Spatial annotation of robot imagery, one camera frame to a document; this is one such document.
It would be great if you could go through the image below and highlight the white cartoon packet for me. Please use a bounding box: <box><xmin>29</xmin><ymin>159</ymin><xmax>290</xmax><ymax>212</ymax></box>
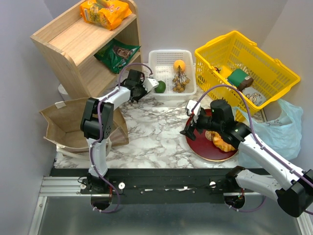
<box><xmin>242</xmin><ymin>87</ymin><xmax>267</xmax><ymax>106</ymax></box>

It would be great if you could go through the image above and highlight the orange fruit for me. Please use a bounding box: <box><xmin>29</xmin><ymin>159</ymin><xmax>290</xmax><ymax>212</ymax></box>
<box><xmin>173</xmin><ymin>60</ymin><xmax>186</xmax><ymax>72</ymax></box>

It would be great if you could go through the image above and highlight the green avocado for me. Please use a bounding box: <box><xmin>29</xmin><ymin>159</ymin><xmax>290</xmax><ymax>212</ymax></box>
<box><xmin>155</xmin><ymin>81</ymin><xmax>166</xmax><ymax>94</ymax></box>

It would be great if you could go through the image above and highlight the glazed ring doughnut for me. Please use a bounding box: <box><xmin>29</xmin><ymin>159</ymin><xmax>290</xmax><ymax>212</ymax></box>
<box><xmin>212</xmin><ymin>132</ymin><xmax>235</xmax><ymax>152</ymax></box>

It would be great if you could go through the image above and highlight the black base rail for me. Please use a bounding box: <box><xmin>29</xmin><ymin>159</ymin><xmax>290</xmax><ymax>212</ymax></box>
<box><xmin>51</xmin><ymin>168</ymin><xmax>269</xmax><ymax>205</ymax></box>

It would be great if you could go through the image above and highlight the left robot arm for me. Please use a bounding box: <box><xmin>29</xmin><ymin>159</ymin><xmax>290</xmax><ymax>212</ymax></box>
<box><xmin>80</xmin><ymin>70</ymin><xmax>158</xmax><ymax>193</ymax></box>

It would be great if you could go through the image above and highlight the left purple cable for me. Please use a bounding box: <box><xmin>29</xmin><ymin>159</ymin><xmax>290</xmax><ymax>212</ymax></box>
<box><xmin>89</xmin><ymin>63</ymin><xmax>154</xmax><ymax>213</ymax></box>

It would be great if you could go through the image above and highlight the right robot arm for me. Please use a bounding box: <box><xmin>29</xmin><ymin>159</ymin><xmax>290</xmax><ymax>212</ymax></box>
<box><xmin>180</xmin><ymin>99</ymin><xmax>313</xmax><ymax>217</ymax></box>

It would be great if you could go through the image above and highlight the green box in basket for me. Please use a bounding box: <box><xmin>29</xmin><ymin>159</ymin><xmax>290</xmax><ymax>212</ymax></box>
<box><xmin>227</xmin><ymin>69</ymin><xmax>248</xmax><ymax>87</ymax></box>

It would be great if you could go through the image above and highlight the green snack packet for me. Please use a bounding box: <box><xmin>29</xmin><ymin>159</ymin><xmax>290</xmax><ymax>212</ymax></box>
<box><xmin>94</xmin><ymin>39</ymin><xmax>140</xmax><ymax>74</ymax></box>

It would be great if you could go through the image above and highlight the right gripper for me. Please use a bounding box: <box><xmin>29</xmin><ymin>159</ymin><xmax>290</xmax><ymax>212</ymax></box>
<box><xmin>180</xmin><ymin>109</ymin><xmax>223</xmax><ymax>141</ymax></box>

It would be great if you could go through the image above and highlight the red round plate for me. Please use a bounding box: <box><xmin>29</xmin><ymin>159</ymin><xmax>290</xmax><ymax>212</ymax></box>
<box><xmin>185</xmin><ymin>109</ymin><xmax>239</xmax><ymax>162</ymax></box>

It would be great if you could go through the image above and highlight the yellow shopping basket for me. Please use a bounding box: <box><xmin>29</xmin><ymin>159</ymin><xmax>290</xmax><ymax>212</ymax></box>
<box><xmin>195</xmin><ymin>30</ymin><xmax>300</xmax><ymax>121</ymax></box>

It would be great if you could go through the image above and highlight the purple cable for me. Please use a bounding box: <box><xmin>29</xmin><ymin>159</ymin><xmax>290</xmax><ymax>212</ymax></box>
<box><xmin>192</xmin><ymin>84</ymin><xmax>313</xmax><ymax>216</ymax></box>
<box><xmin>89</xmin><ymin>63</ymin><xmax>154</xmax><ymax>213</ymax></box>

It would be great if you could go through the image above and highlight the light blue plastic bag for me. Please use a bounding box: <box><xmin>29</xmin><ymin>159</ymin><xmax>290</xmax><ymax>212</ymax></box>
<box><xmin>232</xmin><ymin>98</ymin><xmax>305</xmax><ymax>168</ymax></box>

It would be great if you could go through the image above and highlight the brown paper bag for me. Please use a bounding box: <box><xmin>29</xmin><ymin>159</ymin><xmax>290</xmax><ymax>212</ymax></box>
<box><xmin>40</xmin><ymin>98</ymin><xmax>129</xmax><ymax>161</ymax></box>

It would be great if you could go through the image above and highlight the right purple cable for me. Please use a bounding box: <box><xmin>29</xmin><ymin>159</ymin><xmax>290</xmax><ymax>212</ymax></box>
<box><xmin>192</xmin><ymin>84</ymin><xmax>313</xmax><ymax>216</ymax></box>

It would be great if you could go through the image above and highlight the orange snack packet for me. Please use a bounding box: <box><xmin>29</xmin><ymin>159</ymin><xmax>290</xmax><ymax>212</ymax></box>
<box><xmin>80</xmin><ymin>0</ymin><xmax>132</xmax><ymax>30</ymax></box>

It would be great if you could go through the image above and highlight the wooden shelf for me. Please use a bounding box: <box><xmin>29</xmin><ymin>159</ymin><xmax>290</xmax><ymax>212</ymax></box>
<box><xmin>30</xmin><ymin>0</ymin><xmax>141</xmax><ymax>99</ymax></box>

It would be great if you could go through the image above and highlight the brown longan fruit bunch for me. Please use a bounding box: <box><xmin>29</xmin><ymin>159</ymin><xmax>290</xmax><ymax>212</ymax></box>
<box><xmin>172</xmin><ymin>70</ymin><xmax>190</xmax><ymax>93</ymax></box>

